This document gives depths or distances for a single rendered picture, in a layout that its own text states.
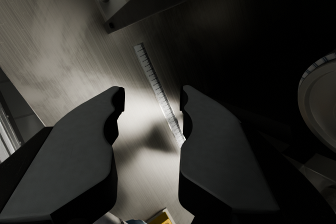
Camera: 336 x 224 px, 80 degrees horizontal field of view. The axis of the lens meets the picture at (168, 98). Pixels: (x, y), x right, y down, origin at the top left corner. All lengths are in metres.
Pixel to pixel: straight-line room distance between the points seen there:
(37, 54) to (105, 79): 0.10
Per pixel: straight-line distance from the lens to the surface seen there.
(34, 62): 0.37
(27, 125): 1.36
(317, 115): 0.28
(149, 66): 0.38
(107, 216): 0.34
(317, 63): 0.25
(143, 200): 0.49
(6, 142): 1.16
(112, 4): 0.35
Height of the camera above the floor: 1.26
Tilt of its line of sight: 63 degrees down
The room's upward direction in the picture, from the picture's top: 119 degrees clockwise
